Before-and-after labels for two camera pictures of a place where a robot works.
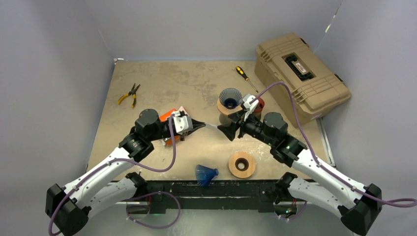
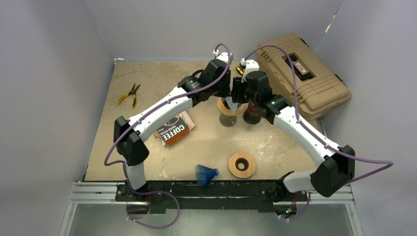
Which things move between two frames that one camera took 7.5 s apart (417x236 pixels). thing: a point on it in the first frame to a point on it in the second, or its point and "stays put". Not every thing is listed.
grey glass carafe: [224, 119] stays put
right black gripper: [229, 130] to [238, 86]
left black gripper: [196, 125] to [226, 93]
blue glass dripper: [205, 174] stays put
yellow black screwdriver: [239, 70] stays put
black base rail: [166, 195] stays put
